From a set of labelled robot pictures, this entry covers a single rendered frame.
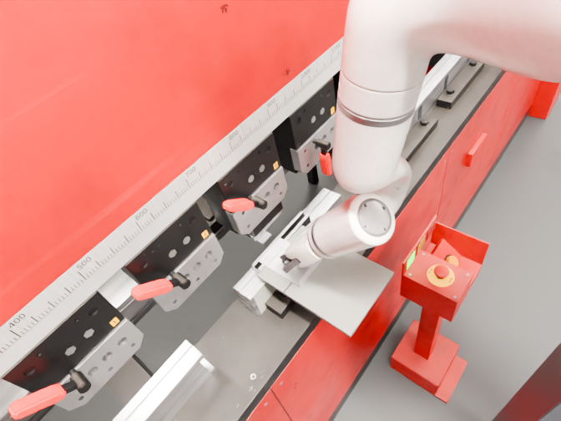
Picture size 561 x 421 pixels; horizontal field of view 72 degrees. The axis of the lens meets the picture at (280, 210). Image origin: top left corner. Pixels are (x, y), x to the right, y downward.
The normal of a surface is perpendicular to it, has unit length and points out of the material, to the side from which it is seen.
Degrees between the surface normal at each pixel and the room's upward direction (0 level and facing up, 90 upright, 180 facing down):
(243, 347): 0
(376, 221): 40
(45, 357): 90
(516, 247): 0
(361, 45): 85
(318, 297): 0
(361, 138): 90
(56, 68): 90
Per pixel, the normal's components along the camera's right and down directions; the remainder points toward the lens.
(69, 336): 0.76, 0.38
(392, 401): -0.18, -0.65
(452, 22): -0.75, 0.62
